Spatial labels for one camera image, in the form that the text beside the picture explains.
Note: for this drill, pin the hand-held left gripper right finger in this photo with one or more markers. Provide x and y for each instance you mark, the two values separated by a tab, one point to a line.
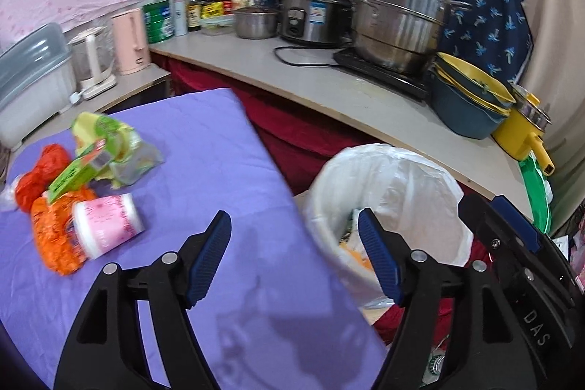
379	248

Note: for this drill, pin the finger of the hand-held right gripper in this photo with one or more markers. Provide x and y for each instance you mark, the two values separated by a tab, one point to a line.
516	223
477	218

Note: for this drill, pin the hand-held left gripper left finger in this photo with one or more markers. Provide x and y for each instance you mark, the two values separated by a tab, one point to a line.
212	253

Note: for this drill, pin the white trash bin with liner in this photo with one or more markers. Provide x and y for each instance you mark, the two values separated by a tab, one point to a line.
333	230

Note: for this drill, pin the pink paper cup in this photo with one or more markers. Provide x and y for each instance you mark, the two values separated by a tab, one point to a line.
109	221

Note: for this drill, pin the yellow green snack bag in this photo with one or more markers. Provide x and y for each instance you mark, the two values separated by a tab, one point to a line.
114	134

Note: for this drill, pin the green cardboard box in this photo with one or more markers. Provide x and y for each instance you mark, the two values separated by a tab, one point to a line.
73	175

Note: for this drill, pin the orange snack packet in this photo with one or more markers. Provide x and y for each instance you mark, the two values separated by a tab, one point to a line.
52	234

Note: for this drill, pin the red orange plastic bag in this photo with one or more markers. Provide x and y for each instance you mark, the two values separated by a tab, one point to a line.
50	157

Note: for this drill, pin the clear plastic wrapper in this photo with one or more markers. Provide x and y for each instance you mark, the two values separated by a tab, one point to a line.
8	198

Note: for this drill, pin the green cloth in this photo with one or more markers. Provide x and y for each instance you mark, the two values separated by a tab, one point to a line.
534	193

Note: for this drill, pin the pink plastic basket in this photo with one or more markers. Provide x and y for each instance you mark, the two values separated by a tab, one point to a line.
578	262

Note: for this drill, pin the purple cloth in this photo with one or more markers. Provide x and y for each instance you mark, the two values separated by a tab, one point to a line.
205	170

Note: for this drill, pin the nested blue yellow basins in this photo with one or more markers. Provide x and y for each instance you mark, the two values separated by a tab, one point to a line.
466	111

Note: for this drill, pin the steel strainer insert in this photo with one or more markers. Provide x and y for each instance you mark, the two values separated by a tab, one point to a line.
530	111

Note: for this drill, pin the red cloth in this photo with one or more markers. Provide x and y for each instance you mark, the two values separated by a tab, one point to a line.
297	138

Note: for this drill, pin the black induction cooker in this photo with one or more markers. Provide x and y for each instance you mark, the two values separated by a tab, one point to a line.
397	81

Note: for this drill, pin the beige curtain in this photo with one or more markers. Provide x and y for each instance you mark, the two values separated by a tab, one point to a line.
557	52

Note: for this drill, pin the white power plug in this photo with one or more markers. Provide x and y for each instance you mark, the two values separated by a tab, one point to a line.
76	97

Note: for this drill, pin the steel steamer pot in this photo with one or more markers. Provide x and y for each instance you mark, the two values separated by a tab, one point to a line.
402	20

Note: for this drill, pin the blue leaf print cloth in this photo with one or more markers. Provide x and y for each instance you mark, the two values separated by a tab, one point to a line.
493	6

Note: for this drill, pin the pink electric kettle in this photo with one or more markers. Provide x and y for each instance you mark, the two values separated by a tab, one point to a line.
130	42

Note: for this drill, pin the clear food container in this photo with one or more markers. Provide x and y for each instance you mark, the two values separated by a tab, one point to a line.
217	25

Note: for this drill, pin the white glass kettle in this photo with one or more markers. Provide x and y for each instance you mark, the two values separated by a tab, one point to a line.
91	56

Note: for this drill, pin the small steel pot with lid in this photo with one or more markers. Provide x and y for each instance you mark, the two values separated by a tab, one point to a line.
256	24

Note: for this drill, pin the green tin can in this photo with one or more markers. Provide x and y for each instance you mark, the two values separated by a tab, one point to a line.
160	22

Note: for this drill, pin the white dish box grey lid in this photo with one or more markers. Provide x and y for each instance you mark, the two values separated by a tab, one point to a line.
32	97

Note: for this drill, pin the white bottle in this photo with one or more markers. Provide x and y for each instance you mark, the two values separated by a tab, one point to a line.
180	15

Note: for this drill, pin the dark sauce bottle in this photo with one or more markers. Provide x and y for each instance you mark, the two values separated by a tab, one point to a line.
194	13

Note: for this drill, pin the steel rice cooker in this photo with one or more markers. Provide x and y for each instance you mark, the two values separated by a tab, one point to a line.
311	15

